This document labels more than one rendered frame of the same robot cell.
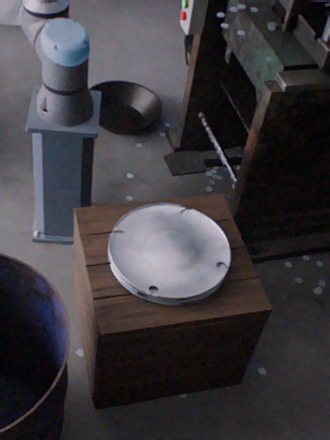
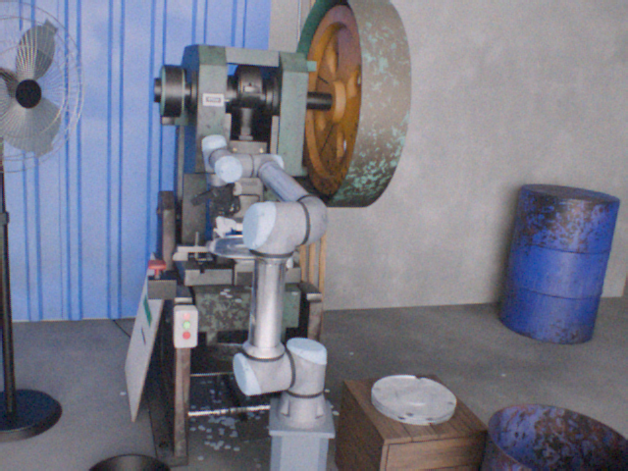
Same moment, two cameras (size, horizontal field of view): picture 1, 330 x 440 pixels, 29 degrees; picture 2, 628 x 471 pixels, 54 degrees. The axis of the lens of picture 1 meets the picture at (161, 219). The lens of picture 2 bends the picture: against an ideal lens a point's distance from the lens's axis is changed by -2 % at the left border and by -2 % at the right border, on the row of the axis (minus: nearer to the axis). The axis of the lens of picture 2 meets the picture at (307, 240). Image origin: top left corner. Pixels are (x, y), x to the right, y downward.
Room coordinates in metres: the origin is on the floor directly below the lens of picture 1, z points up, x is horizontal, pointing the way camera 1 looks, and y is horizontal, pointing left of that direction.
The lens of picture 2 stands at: (1.25, 1.95, 1.41)
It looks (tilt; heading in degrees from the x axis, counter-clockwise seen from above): 14 degrees down; 274
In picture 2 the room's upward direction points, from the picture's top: 5 degrees clockwise
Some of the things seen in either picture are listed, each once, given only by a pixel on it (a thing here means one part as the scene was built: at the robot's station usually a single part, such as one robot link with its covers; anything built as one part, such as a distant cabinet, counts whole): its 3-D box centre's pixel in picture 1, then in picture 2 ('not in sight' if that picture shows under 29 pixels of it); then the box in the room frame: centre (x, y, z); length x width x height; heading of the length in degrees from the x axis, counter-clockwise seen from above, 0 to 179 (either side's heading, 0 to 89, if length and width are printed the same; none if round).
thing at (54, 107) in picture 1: (65, 93); (302, 399); (1.35, 0.31, 0.50); 0.15 x 0.15 x 0.10
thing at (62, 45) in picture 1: (64, 53); (303, 364); (1.36, 0.31, 0.62); 0.13 x 0.12 x 0.14; 33
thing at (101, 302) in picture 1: (159, 299); (406, 446); (0.99, -0.03, 0.18); 0.40 x 0.38 x 0.35; 111
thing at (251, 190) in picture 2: not in sight; (243, 175); (1.69, -0.34, 1.04); 0.17 x 0.15 x 0.30; 114
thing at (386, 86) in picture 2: not in sight; (322, 100); (1.44, -0.61, 1.33); 1.03 x 0.28 x 0.82; 114
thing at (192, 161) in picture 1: (249, 160); (236, 403); (1.65, -0.26, 0.14); 0.59 x 0.10 x 0.05; 114
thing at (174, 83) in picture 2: not in sight; (178, 96); (1.94, -0.30, 1.31); 0.22 x 0.12 x 0.22; 114
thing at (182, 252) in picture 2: not in sight; (194, 244); (1.86, -0.31, 0.76); 0.17 x 0.06 x 0.10; 24
